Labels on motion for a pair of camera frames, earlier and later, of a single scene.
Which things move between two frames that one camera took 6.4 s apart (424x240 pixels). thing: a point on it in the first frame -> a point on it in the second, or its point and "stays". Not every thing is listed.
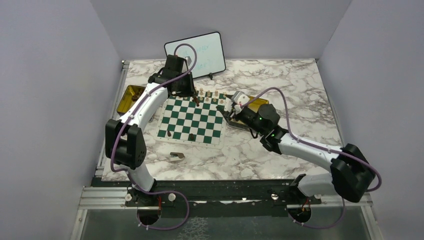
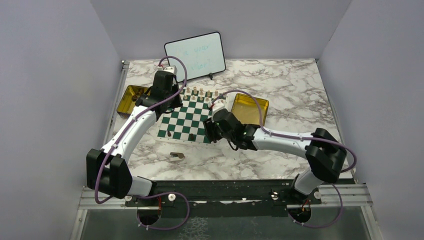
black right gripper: (227, 115) -> (209, 126)
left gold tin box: (131, 95) stays
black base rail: (220, 199) stays
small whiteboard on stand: (209, 53) stays
